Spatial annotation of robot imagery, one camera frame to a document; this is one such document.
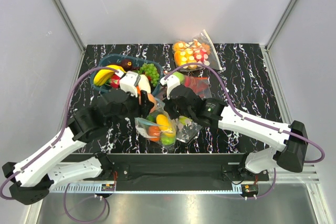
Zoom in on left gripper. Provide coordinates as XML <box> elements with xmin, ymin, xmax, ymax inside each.
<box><xmin>108</xmin><ymin>88</ymin><xmax>154</xmax><ymax>129</ymax></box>

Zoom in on fake peach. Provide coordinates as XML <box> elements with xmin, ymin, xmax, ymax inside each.
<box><xmin>148</xmin><ymin>93</ymin><xmax>157</xmax><ymax>113</ymax></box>

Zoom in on fake yellow lemon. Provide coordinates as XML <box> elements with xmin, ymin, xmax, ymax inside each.
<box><xmin>156</xmin><ymin>114</ymin><xmax>174</xmax><ymax>134</ymax></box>

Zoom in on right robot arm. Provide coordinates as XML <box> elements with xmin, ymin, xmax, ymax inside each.
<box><xmin>164</xmin><ymin>84</ymin><xmax>308</xmax><ymax>180</ymax></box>

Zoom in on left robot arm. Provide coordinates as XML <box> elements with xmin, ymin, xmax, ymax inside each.
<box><xmin>1</xmin><ymin>89</ymin><xmax>156</xmax><ymax>205</ymax></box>

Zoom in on vegetable zip bag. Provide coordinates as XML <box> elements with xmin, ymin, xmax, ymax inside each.
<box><xmin>175</xmin><ymin>75</ymin><xmax>212</xmax><ymax>144</ymax></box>

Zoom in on orange in bag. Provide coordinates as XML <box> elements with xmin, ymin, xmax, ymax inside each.
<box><xmin>148</xmin><ymin>126</ymin><xmax>161</xmax><ymax>142</ymax></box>

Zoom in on green apple in bag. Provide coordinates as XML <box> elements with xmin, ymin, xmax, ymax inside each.
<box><xmin>161</xmin><ymin>134</ymin><xmax>175</xmax><ymax>145</ymax></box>

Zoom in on sliced fruit zip bag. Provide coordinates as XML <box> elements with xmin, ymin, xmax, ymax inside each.
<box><xmin>173</xmin><ymin>29</ymin><xmax>223</xmax><ymax>72</ymax></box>

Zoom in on white eggplant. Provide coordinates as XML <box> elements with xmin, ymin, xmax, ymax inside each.
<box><xmin>138</xmin><ymin>74</ymin><xmax>151</xmax><ymax>93</ymax></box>

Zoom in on teal plastic basket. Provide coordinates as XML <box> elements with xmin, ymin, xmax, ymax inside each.
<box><xmin>90</xmin><ymin>54</ymin><xmax>163</xmax><ymax>96</ymax></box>

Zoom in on green grapes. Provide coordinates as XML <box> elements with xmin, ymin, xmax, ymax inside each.
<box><xmin>138</xmin><ymin>63</ymin><xmax>160</xmax><ymax>87</ymax></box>

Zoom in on red dragon fruit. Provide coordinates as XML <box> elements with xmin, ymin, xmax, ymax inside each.
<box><xmin>110</xmin><ymin>74</ymin><xmax>122</xmax><ymax>89</ymax></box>

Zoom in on dark mangosteen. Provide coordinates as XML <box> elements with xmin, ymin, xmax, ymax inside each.
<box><xmin>120</xmin><ymin>59</ymin><xmax>133</xmax><ymax>71</ymax></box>

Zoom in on yellow banana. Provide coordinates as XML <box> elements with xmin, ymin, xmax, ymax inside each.
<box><xmin>93</xmin><ymin>65</ymin><xmax>125</xmax><ymax>86</ymax></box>

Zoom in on black marble mat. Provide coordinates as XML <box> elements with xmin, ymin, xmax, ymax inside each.
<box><xmin>77</xmin><ymin>44</ymin><xmax>282</xmax><ymax>154</ymax></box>

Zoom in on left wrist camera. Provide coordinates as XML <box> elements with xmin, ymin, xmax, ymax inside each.
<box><xmin>120</xmin><ymin>71</ymin><xmax>140</xmax><ymax>94</ymax></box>

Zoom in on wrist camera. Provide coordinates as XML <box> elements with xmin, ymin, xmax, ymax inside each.
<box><xmin>160</xmin><ymin>74</ymin><xmax>181</xmax><ymax>100</ymax></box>
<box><xmin>120</xmin><ymin>71</ymin><xmax>140</xmax><ymax>94</ymax></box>

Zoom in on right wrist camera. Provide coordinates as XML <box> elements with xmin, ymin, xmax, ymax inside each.
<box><xmin>160</xmin><ymin>74</ymin><xmax>181</xmax><ymax>100</ymax></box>

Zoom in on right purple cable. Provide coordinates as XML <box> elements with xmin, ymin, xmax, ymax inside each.
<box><xmin>162</xmin><ymin>62</ymin><xmax>326</xmax><ymax>163</ymax></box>

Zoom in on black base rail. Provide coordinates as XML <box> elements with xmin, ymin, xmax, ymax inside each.
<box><xmin>81</xmin><ymin>153</ymin><xmax>271</xmax><ymax>192</ymax></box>

